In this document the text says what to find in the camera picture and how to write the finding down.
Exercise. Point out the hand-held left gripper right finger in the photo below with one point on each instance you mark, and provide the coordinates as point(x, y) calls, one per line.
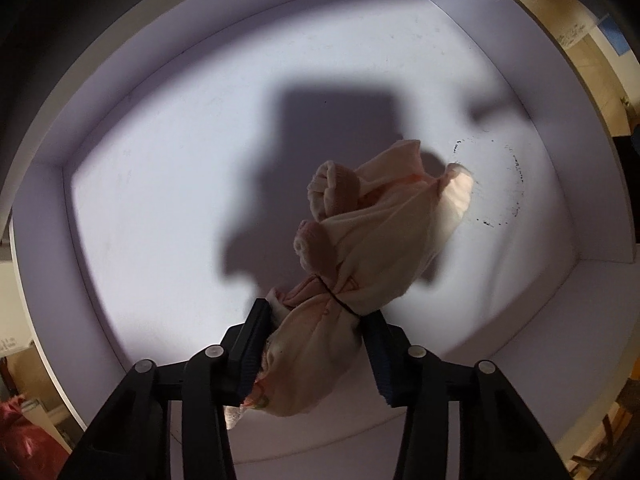
point(381, 370)

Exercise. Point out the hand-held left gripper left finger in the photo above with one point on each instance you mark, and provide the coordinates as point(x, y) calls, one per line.
point(252, 355)

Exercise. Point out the white floral print drawer front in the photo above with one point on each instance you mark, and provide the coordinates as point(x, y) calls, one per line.
point(12, 320)
point(575, 20)

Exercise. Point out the white drawer with lavender inside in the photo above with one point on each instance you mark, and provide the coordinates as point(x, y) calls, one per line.
point(175, 160)

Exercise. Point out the pink sock bundle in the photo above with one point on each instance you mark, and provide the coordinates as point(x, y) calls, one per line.
point(380, 240)

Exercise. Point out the pink red cloth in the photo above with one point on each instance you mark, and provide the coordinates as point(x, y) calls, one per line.
point(25, 435)

